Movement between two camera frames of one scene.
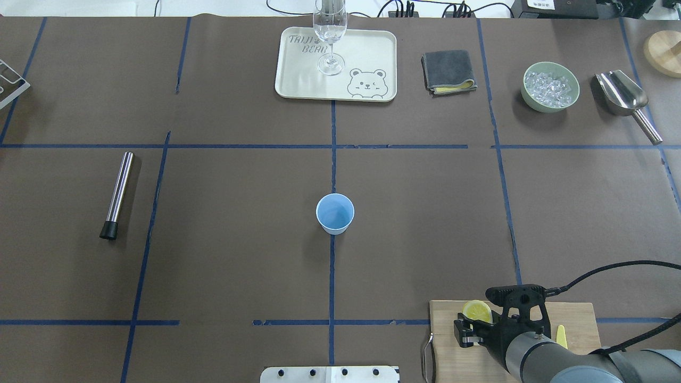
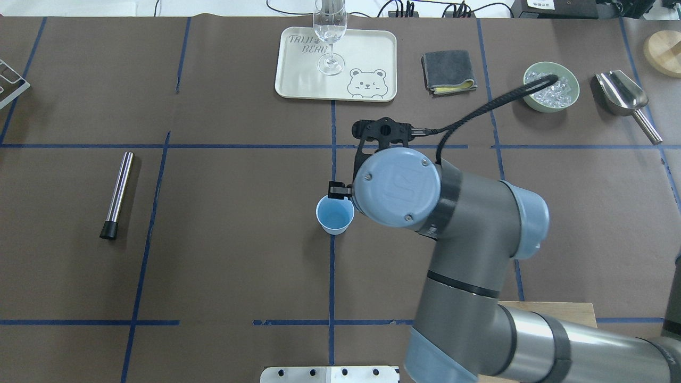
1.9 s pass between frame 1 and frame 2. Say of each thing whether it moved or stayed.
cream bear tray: stayed
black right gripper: moved
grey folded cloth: stayed
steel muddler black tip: stayed
